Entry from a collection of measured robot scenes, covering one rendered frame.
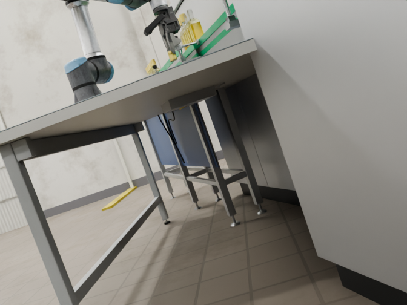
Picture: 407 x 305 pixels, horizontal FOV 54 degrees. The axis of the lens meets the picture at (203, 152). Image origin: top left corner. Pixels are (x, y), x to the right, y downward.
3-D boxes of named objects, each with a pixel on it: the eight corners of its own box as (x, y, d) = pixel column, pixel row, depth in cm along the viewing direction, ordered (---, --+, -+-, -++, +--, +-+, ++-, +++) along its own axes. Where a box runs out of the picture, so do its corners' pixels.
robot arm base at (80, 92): (72, 109, 184) (64, 89, 184) (80, 111, 200) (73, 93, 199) (103, 98, 185) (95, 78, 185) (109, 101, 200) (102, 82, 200)
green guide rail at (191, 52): (199, 57, 198) (194, 42, 197) (197, 58, 198) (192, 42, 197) (147, 104, 366) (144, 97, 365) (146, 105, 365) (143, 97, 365)
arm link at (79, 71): (66, 91, 190) (56, 65, 189) (86, 89, 201) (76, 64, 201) (83, 81, 184) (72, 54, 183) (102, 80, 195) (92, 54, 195)
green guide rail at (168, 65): (186, 61, 196) (180, 46, 195) (184, 62, 195) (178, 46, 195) (139, 107, 363) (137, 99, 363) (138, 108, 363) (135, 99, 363)
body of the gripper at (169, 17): (181, 29, 178) (172, 3, 177) (164, 34, 176) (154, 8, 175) (178, 34, 185) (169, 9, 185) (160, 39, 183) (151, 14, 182)
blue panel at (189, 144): (248, 155, 209) (221, 78, 206) (218, 167, 205) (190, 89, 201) (179, 158, 362) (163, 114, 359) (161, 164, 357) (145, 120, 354)
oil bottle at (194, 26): (212, 55, 204) (198, 16, 202) (201, 59, 202) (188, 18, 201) (209, 59, 209) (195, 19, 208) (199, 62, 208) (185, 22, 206)
